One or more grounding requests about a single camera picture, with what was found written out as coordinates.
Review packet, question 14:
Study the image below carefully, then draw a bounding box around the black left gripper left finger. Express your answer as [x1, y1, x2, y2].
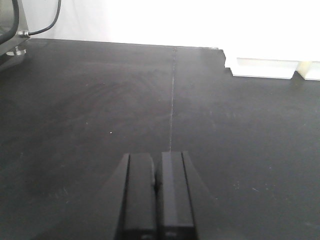
[115, 153, 157, 240]

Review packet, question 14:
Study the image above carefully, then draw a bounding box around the left white storage bin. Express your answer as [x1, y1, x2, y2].
[223, 49, 300, 79]

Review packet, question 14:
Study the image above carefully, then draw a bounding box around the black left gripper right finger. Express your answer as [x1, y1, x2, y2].
[155, 151, 198, 240]

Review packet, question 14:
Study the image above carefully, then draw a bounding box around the stainless steel lab machine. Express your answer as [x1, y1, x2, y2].
[0, 0, 30, 56]

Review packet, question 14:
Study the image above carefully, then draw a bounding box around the white storage bin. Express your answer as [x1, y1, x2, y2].
[223, 49, 300, 79]
[296, 61, 320, 81]

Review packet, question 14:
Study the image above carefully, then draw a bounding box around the black power cable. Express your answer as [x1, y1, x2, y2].
[27, 0, 62, 36]

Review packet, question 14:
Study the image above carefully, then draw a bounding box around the middle white storage bin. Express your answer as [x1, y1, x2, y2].
[296, 61, 320, 81]

